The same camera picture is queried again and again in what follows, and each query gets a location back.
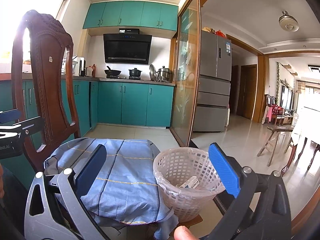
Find green vine garland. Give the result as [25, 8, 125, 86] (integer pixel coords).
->
[276, 62, 280, 103]

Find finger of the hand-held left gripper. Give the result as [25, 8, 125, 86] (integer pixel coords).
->
[0, 116, 45, 139]
[0, 109, 22, 124]

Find black range hood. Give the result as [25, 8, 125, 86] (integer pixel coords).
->
[103, 28, 153, 65]

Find carved wooden chair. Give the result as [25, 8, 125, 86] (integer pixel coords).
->
[11, 9, 82, 173]

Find gas stove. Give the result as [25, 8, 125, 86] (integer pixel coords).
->
[105, 76, 144, 80]

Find white blue striped carton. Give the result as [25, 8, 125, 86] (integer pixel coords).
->
[179, 177, 200, 189]

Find steel stock pot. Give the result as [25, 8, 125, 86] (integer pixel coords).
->
[157, 66, 172, 82]

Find frosted glass sliding door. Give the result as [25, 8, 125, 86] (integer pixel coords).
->
[170, 0, 202, 147]

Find wooden door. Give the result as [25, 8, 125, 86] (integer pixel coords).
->
[241, 64, 258, 120]

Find grey refrigerator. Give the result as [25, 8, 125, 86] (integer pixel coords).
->
[192, 30, 232, 132]

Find red wooden chair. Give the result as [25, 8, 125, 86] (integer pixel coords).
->
[266, 95, 284, 125]

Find white black kitchen appliance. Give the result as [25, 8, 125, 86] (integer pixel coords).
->
[74, 57, 87, 77]

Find black wok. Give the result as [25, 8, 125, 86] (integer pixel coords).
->
[104, 66, 122, 77]

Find teal base kitchen cabinets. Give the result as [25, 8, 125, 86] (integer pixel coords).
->
[0, 74, 175, 180]

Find blue checked cloth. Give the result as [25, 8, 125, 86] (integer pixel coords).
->
[44, 137, 179, 239]

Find wooden stool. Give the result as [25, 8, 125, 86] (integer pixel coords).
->
[257, 126, 294, 167]

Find television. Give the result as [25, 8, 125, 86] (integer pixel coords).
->
[281, 85, 293, 112]

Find dining table with tablecloth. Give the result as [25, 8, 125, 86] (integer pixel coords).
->
[280, 107, 320, 178]

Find teal wall cabinets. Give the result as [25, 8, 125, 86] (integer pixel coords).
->
[82, 1, 178, 32]

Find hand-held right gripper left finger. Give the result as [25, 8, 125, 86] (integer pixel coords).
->
[24, 144, 110, 240]

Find round ceiling lamp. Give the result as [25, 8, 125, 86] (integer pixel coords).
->
[279, 10, 300, 32]

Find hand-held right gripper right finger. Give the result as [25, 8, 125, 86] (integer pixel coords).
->
[207, 142, 292, 240]

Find white plastic wastebasket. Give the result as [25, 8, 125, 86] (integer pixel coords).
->
[153, 147, 227, 222]

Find person's right hand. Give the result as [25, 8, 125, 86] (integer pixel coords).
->
[174, 226, 200, 240]

